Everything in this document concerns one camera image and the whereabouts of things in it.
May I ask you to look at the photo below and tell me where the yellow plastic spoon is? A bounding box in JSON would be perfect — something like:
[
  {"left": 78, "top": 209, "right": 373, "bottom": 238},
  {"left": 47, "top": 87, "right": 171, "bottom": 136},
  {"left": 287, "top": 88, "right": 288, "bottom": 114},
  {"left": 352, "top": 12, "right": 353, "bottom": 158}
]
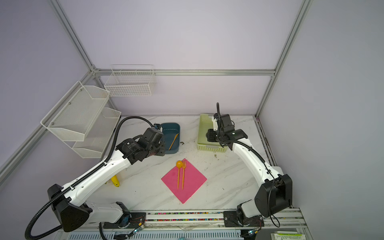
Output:
[{"left": 176, "top": 161, "right": 183, "bottom": 189}]

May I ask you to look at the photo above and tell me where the pink paper napkin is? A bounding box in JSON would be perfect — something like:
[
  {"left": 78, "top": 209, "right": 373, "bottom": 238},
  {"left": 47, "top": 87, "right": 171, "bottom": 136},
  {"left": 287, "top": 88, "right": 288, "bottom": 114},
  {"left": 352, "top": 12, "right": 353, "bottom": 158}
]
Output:
[{"left": 161, "top": 159, "right": 207, "bottom": 204}]

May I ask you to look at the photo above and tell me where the yellow banana bunch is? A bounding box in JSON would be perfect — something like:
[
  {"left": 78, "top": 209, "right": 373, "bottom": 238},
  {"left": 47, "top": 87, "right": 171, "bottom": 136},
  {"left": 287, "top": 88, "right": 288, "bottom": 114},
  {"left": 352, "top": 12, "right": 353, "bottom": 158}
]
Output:
[{"left": 111, "top": 176, "right": 120, "bottom": 187}]

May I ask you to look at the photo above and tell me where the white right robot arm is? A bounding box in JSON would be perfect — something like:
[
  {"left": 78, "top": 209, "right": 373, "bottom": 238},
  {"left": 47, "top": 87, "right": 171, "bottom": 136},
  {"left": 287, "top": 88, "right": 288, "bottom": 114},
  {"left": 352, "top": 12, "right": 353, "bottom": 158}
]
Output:
[{"left": 206, "top": 113, "right": 293, "bottom": 225}]

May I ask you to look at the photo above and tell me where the white mesh upper shelf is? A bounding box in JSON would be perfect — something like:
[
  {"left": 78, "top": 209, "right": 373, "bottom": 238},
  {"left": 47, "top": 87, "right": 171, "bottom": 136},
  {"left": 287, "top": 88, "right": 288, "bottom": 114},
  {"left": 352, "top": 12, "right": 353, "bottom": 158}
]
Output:
[{"left": 41, "top": 81, "right": 110, "bottom": 142}]

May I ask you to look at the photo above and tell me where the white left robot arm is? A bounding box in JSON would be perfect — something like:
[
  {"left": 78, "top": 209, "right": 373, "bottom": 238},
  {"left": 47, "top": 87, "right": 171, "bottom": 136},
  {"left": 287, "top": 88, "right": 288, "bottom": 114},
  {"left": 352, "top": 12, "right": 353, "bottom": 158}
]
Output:
[{"left": 48, "top": 128, "right": 166, "bottom": 232}]

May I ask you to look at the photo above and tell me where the white mesh lower shelf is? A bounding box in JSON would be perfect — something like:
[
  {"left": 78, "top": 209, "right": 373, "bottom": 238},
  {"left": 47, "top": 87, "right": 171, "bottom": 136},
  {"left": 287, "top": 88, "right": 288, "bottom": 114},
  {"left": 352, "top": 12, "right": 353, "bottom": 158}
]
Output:
[{"left": 72, "top": 108, "right": 121, "bottom": 159}]

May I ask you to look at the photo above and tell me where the orange plastic fork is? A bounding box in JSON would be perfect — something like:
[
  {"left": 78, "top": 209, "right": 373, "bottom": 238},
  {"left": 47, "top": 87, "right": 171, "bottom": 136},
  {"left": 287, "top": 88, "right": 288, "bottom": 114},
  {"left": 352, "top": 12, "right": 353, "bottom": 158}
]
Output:
[{"left": 182, "top": 160, "right": 187, "bottom": 190}]

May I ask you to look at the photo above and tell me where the aluminium frame post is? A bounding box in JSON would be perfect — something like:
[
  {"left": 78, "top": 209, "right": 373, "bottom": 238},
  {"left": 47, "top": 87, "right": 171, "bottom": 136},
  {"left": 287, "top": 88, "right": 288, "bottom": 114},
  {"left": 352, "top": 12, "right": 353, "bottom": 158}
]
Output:
[{"left": 255, "top": 0, "right": 313, "bottom": 118}]

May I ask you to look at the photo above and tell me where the white mesh shelf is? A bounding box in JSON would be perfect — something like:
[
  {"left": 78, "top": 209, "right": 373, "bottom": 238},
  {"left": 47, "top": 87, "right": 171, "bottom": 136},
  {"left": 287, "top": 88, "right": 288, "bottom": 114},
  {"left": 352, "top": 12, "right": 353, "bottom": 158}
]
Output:
[
  {"left": 41, "top": 81, "right": 110, "bottom": 142},
  {"left": 72, "top": 108, "right": 121, "bottom": 159}
]

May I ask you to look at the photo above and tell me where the dark teal plastic bin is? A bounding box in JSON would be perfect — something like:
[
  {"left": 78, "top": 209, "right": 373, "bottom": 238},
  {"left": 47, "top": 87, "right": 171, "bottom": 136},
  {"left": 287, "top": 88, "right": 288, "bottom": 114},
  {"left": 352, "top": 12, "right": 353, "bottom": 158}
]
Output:
[{"left": 161, "top": 123, "right": 181, "bottom": 155}]

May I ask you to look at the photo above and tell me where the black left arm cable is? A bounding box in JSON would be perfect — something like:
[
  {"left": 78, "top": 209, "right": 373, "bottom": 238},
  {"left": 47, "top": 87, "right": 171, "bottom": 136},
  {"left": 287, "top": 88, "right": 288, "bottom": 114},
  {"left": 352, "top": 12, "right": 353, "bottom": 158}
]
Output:
[{"left": 24, "top": 116, "right": 154, "bottom": 240}]

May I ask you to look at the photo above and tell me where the light green perforated basket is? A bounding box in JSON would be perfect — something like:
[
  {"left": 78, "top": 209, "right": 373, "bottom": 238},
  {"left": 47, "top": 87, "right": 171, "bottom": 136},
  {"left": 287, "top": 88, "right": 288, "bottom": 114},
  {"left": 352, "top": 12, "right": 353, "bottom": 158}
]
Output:
[{"left": 196, "top": 113, "right": 229, "bottom": 153}]

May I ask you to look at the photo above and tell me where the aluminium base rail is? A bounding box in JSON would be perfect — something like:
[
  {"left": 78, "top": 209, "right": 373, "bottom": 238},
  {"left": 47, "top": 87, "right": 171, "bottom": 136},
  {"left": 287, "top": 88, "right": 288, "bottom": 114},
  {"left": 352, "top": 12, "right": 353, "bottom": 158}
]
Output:
[{"left": 55, "top": 208, "right": 313, "bottom": 240}]

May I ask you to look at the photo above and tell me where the white wire wall basket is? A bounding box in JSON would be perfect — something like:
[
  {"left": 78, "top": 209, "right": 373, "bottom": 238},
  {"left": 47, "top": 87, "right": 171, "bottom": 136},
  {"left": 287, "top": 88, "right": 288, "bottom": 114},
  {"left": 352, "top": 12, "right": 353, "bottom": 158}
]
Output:
[{"left": 104, "top": 65, "right": 157, "bottom": 97}]

